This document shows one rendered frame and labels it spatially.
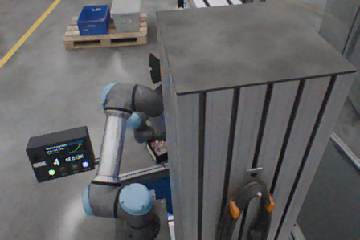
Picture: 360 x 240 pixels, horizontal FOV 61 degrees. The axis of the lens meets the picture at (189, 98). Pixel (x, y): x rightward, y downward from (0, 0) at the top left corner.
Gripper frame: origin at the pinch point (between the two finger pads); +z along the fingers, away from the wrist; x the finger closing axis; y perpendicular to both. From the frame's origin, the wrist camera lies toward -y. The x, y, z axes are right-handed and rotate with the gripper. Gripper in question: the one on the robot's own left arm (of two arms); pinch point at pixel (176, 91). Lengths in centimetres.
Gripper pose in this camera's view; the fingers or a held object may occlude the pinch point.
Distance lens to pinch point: 175.4
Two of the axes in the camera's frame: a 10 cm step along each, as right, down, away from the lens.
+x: 1.0, 8.1, 5.8
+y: -8.1, -2.8, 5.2
